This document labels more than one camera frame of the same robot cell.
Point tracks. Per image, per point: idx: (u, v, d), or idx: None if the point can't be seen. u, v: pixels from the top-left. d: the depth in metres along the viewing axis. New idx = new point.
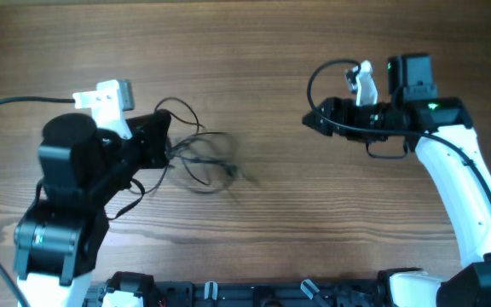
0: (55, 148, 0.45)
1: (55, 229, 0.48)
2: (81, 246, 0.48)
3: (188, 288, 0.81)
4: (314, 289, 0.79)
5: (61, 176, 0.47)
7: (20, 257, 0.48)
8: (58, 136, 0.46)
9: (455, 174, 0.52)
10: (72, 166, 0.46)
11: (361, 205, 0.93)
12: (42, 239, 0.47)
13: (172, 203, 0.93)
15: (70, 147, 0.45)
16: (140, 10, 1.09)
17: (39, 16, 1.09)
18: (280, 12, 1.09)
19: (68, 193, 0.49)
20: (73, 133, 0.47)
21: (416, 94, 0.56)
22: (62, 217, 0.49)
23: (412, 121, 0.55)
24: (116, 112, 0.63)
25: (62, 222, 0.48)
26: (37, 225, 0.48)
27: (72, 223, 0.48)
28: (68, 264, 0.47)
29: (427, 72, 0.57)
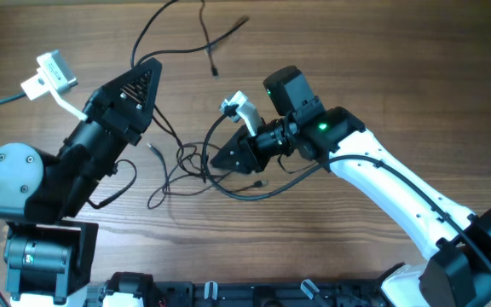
0: (8, 208, 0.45)
1: (44, 251, 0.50)
2: (72, 263, 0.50)
3: (188, 288, 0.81)
4: (314, 289, 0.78)
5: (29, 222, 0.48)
7: (10, 278, 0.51)
8: (8, 191, 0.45)
9: (376, 180, 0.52)
10: (28, 217, 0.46)
11: (361, 205, 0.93)
12: (33, 257, 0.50)
13: (172, 203, 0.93)
15: (22, 206, 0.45)
16: (141, 10, 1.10)
17: (40, 16, 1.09)
18: (280, 12, 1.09)
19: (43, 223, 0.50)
20: (21, 178, 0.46)
21: (305, 115, 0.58)
22: (49, 239, 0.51)
23: (313, 147, 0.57)
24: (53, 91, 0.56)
25: (50, 243, 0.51)
26: (26, 243, 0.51)
27: (60, 243, 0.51)
28: (61, 282, 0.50)
29: (305, 89, 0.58)
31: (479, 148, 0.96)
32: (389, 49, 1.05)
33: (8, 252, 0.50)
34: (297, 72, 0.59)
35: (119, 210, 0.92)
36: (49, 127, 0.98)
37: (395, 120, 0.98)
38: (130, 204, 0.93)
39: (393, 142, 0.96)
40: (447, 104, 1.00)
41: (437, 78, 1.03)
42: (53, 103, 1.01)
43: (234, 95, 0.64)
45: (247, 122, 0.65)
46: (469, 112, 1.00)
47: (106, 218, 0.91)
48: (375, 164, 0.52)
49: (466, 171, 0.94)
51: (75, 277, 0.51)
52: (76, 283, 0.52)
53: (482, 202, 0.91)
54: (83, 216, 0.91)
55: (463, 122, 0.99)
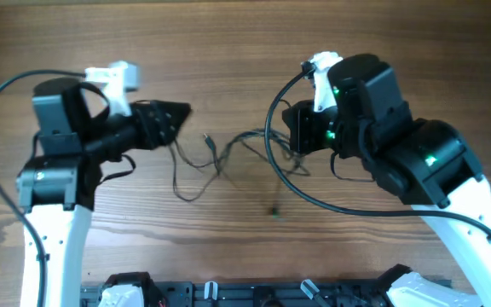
0: (47, 96, 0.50)
1: (54, 165, 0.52)
2: (80, 181, 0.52)
3: (188, 288, 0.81)
4: (314, 289, 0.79)
5: (54, 121, 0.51)
7: (25, 194, 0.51)
8: (50, 89, 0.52)
9: (484, 256, 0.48)
10: (62, 110, 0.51)
11: (361, 205, 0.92)
12: (43, 176, 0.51)
13: (172, 203, 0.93)
15: (59, 95, 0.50)
16: (140, 9, 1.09)
17: (40, 16, 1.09)
18: (280, 11, 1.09)
19: (62, 140, 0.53)
20: (61, 85, 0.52)
21: (389, 127, 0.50)
22: (57, 159, 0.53)
23: (402, 176, 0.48)
24: (117, 90, 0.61)
25: (57, 165, 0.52)
26: (36, 170, 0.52)
27: (67, 162, 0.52)
28: (70, 191, 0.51)
29: (395, 92, 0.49)
31: (479, 148, 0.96)
32: (389, 49, 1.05)
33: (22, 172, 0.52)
34: (386, 66, 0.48)
35: (119, 211, 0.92)
36: None
37: None
38: (130, 204, 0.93)
39: None
40: (447, 104, 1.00)
41: (437, 78, 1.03)
42: None
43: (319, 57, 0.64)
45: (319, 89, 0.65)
46: (469, 112, 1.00)
47: (106, 218, 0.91)
48: (489, 237, 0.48)
49: None
51: (83, 194, 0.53)
52: (83, 200, 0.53)
53: None
54: None
55: (464, 122, 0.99)
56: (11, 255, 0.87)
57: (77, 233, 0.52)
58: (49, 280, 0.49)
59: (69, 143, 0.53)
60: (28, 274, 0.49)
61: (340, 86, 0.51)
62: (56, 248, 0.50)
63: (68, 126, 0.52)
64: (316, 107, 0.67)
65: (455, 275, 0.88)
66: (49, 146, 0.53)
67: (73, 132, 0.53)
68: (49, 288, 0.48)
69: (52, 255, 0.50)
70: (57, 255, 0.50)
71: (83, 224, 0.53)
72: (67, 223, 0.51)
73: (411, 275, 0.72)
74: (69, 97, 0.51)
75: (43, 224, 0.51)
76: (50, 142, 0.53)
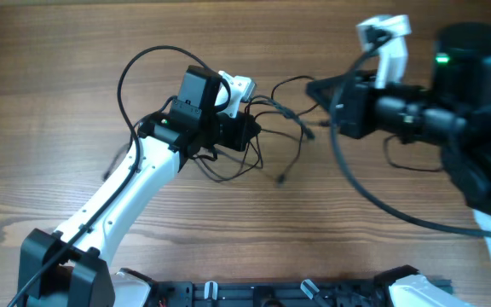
0: (198, 75, 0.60)
1: (173, 125, 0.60)
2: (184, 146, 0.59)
3: (188, 288, 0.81)
4: (314, 289, 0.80)
5: (192, 91, 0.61)
7: (144, 128, 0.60)
8: (203, 70, 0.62)
9: None
10: (203, 89, 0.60)
11: (361, 205, 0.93)
12: (165, 124, 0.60)
13: (172, 203, 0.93)
15: (205, 78, 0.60)
16: (141, 10, 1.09)
17: (40, 16, 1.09)
18: (280, 12, 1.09)
19: (188, 108, 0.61)
20: (211, 72, 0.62)
21: None
22: (176, 121, 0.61)
23: (486, 179, 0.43)
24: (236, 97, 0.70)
25: (177, 124, 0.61)
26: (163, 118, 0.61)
27: (185, 127, 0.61)
28: (177, 142, 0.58)
29: None
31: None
32: None
33: (148, 120, 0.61)
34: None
35: None
36: (49, 127, 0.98)
37: None
38: None
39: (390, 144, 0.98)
40: None
41: None
42: (52, 103, 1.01)
43: (392, 20, 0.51)
45: (384, 61, 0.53)
46: None
47: None
48: None
49: None
51: (182, 154, 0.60)
52: (180, 158, 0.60)
53: None
54: None
55: None
56: (11, 255, 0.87)
57: (164, 172, 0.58)
58: (129, 188, 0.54)
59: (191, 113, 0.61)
60: (117, 175, 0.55)
61: (451, 55, 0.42)
62: (147, 169, 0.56)
63: (199, 101, 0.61)
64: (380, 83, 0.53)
65: (455, 275, 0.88)
66: (178, 109, 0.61)
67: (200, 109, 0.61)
68: (126, 194, 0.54)
69: (141, 170, 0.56)
70: (144, 175, 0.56)
71: (170, 170, 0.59)
72: (164, 158, 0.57)
73: (418, 277, 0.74)
74: (213, 83, 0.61)
75: (147, 150, 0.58)
76: (179, 107, 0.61)
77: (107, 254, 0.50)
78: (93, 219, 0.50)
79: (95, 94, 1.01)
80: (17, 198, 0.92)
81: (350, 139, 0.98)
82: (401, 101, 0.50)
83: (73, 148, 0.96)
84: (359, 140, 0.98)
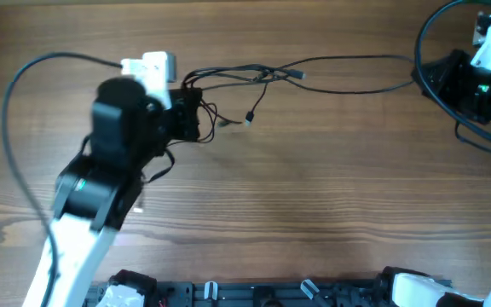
0: (107, 107, 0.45)
1: (95, 178, 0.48)
2: (115, 204, 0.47)
3: (188, 288, 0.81)
4: (314, 289, 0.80)
5: (106, 133, 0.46)
7: (58, 199, 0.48)
8: (110, 96, 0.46)
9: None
10: (118, 126, 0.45)
11: (361, 205, 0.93)
12: (83, 185, 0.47)
13: (172, 203, 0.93)
15: (120, 110, 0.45)
16: (140, 10, 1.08)
17: (39, 15, 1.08)
18: (280, 11, 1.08)
19: (111, 150, 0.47)
20: (124, 96, 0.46)
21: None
22: (100, 170, 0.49)
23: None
24: (159, 81, 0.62)
25: (101, 179, 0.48)
26: (78, 176, 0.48)
27: (112, 177, 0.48)
28: (103, 211, 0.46)
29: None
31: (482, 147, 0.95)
32: (390, 49, 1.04)
33: (63, 179, 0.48)
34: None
35: None
36: (49, 127, 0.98)
37: (395, 121, 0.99)
38: None
39: (391, 143, 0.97)
40: None
41: None
42: (52, 103, 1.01)
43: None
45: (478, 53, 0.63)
46: None
47: None
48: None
49: (466, 172, 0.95)
51: (114, 216, 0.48)
52: (113, 223, 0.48)
53: (479, 202, 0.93)
54: None
55: None
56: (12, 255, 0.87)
57: (95, 257, 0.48)
58: (53, 299, 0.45)
59: (116, 157, 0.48)
60: (34, 288, 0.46)
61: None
62: (69, 269, 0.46)
63: (118, 141, 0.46)
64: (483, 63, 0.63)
65: (454, 275, 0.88)
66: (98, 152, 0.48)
67: (124, 148, 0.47)
68: None
69: (62, 275, 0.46)
70: (68, 277, 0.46)
71: (102, 249, 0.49)
72: (85, 248, 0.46)
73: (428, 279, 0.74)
74: (130, 112, 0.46)
75: (65, 240, 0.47)
76: (100, 151, 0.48)
77: None
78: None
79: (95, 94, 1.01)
80: (16, 198, 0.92)
81: (350, 138, 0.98)
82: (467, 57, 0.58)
83: (74, 148, 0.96)
84: (361, 139, 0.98)
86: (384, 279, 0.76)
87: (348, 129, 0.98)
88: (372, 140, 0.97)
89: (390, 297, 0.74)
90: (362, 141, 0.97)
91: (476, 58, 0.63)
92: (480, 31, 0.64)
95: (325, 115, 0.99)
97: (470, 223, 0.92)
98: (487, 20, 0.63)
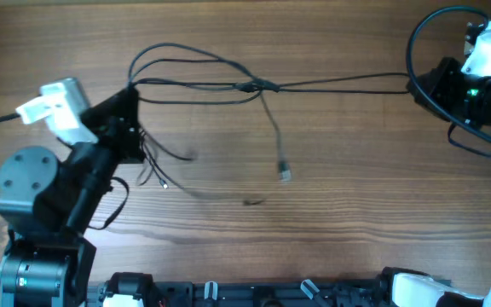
0: (18, 201, 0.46)
1: (38, 265, 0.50)
2: (67, 285, 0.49)
3: (188, 288, 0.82)
4: (314, 289, 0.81)
5: (31, 223, 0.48)
7: (6, 299, 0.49)
8: (19, 185, 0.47)
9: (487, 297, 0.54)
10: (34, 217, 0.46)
11: (361, 205, 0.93)
12: (26, 280, 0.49)
13: (172, 203, 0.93)
15: (31, 200, 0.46)
16: (140, 10, 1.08)
17: (39, 16, 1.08)
18: (280, 11, 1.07)
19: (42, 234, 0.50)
20: (34, 180, 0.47)
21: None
22: (42, 254, 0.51)
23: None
24: (72, 118, 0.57)
25: (43, 263, 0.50)
26: (20, 263, 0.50)
27: (53, 257, 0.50)
28: (55, 302, 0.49)
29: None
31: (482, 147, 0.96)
32: (390, 49, 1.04)
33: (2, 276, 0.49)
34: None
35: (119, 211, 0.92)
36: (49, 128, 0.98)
37: (395, 121, 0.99)
38: (130, 204, 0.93)
39: (391, 144, 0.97)
40: None
41: None
42: None
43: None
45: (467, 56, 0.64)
46: None
47: (106, 218, 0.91)
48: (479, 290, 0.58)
49: (466, 172, 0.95)
51: (72, 296, 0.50)
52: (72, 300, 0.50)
53: (479, 202, 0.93)
54: None
55: None
56: None
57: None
58: None
59: (51, 238, 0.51)
60: None
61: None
62: None
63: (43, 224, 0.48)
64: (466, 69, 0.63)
65: (454, 275, 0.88)
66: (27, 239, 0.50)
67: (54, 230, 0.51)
68: None
69: None
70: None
71: None
72: None
73: (426, 276, 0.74)
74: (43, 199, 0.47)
75: None
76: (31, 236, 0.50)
77: None
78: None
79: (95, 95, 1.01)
80: None
81: (350, 139, 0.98)
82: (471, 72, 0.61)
83: None
84: (361, 139, 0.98)
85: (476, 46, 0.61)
86: (384, 279, 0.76)
87: (348, 129, 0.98)
88: (372, 141, 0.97)
89: (390, 298, 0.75)
90: (363, 141, 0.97)
91: (466, 66, 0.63)
92: (468, 41, 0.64)
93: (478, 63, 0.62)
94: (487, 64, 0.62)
95: (325, 116, 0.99)
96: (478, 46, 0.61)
97: (470, 223, 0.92)
98: (475, 30, 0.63)
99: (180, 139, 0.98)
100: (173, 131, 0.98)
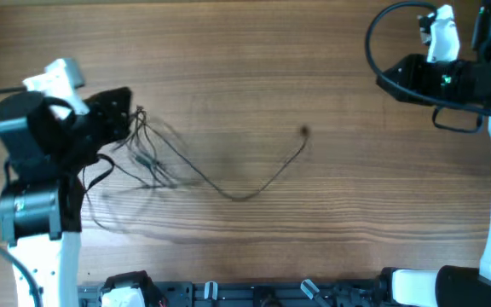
0: (10, 121, 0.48)
1: (32, 193, 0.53)
2: (61, 206, 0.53)
3: (188, 288, 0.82)
4: (314, 289, 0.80)
5: (25, 146, 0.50)
7: (6, 227, 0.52)
8: (12, 112, 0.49)
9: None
10: (29, 137, 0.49)
11: (361, 205, 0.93)
12: (24, 206, 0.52)
13: (172, 203, 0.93)
15: (25, 117, 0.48)
16: (140, 9, 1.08)
17: (38, 16, 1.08)
18: (280, 11, 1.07)
19: (35, 165, 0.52)
20: (24, 107, 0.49)
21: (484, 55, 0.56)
22: (35, 184, 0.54)
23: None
24: (67, 89, 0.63)
25: (37, 191, 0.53)
26: (15, 197, 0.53)
27: (45, 187, 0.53)
28: (54, 219, 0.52)
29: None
31: (463, 124, 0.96)
32: (390, 49, 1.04)
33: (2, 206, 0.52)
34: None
35: (120, 211, 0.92)
36: None
37: (395, 120, 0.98)
38: (130, 204, 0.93)
39: (391, 143, 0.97)
40: None
41: None
42: None
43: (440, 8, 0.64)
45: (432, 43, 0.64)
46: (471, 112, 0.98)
47: (106, 218, 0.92)
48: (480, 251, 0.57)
49: (466, 172, 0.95)
51: (66, 218, 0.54)
52: (68, 223, 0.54)
53: (480, 202, 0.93)
54: (83, 217, 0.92)
55: (467, 120, 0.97)
56: None
57: (68, 259, 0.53)
58: None
59: (43, 166, 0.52)
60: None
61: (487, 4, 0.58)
62: (49, 280, 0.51)
63: (39, 151, 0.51)
64: (430, 58, 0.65)
65: None
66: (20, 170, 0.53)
67: (46, 154, 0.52)
68: None
69: (44, 287, 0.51)
70: (50, 287, 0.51)
71: (72, 252, 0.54)
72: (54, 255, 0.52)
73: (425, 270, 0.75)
74: (37, 118, 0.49)
75: (30, 259, 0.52)
76: (25, 169, 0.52)
77: None
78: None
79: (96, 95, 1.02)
80: None
81: (350, 139, 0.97)
82: (444, 75, 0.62)
83: None
84: (361, 139, 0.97)
85: (435, 34, 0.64)
86: (383, 279, 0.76)
87: (349, 129, 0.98)
88: (372, 140, 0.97)
89: (390, 297, 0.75)
90: (363, 140, 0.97)
91: (431, 55, 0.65)
92: (424, 31, 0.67)
93: (447, 48, 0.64)
94: (454, 48, 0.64)
95: (325, 115, 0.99)
96: (446, 31, 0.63)
97: (470, 223, 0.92)
98: (427, 21, 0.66)
99: (179, 139, 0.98)
100: (173, 131, 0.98)
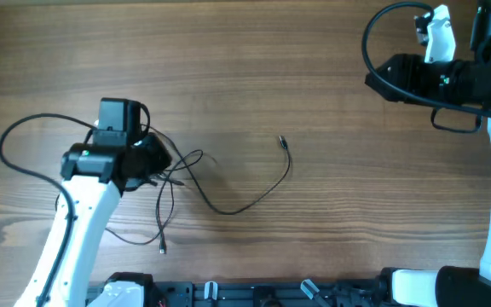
0: (113, 101, 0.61)
1: (97, 150, 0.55)
2: (118, 165, 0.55)
3: (188, 288, 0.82)
4: (314, 289, 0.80)
5: (113, 120, 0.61)
7: (66, 166, 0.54)
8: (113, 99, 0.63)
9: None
10: (122, 112, 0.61)
11: (361, 205, 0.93)
12: (88, 154, 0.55)
13: (171, 203, 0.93)
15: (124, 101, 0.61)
16: (140, 9, 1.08)
17: (38, 15, 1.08)
18: (280, 11, 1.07)
19: (112, 136, 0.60)
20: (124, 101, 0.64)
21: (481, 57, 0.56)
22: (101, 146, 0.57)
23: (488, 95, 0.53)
24: None
25: (99, 151, 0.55)
26: (80, 151, 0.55)
27: (109, 150, 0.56)
28: (108, 170, 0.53)
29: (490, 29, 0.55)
31: (464, 125, 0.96)
32: (390, 49, 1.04)
33: (69, 154, 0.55)
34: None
35: (119, 211, 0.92)
36: (49, 127, 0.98)
37: (395, 121, 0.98)
38: (130, 204, 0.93)
39: (390, 144, 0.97)
40: None
41: None
42: (53, 103, 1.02)
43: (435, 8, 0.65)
45: (429, 43, 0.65)
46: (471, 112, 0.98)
47: None
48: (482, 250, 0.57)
49: (466, 172, 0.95)
51: (117, 176, 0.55)
52: (117, 183, 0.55)
53: (479, 202, 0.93)
54: None
55: (467, 120, 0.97)
56: (13, 255, 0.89)
57: (106, 203, 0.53)
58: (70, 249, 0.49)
59: (116, 140, 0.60)
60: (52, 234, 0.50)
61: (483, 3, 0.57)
62: (84, 213, 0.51)
63: (122, 125, 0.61)
64: (428, 59, 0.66)
65: None
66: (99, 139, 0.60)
67: (124, 131, 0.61)
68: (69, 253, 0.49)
69: (79, 217, 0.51)
70: (84, 220, 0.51)
71: (112, 198, 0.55)
72: (98, 193, 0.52)
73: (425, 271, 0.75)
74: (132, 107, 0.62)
75: (77, 190, 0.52)
76: (101, 136, 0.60)
77: (80, 283, 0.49)
78: (47, 292, 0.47)
79: (95, 94, 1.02)
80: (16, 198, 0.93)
81: (350, 139, 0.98)
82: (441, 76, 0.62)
83: None
84: (361, 139, 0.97)
85: (432, 35, 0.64)
86: (383, 280, 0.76)
87: (348, 129, 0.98)
88: (372, 140, 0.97)
89: (390, 297, 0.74)
90: (362, 140, 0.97)
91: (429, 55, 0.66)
92: (419, 32, 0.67)
93: (445, 48, 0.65)
94: (451, 48, 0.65)
95: (325, 115, 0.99)
96: (442, 31, 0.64)
97: (469, 223, 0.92)
98: (423, 21, 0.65)
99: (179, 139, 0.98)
100: (173, 131, 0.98)
